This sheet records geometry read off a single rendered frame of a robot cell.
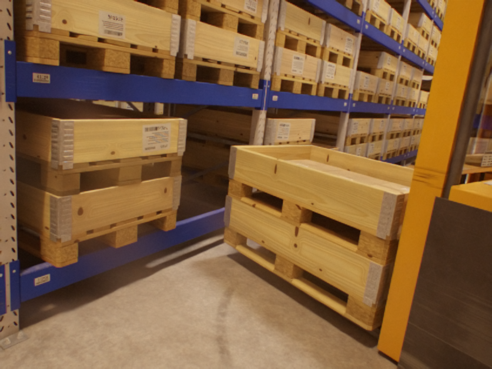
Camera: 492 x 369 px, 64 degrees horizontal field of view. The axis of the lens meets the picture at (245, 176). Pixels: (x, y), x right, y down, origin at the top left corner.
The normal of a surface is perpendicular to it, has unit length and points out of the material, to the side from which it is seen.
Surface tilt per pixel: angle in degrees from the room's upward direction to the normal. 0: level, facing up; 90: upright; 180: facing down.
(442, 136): 90
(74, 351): 0
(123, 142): 90
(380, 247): 90
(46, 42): 90
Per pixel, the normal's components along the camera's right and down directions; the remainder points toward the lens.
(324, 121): -0.55, 0.12
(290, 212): -0.77, 0.06
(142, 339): 0.11, -0.97
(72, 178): 0.83, 0.21
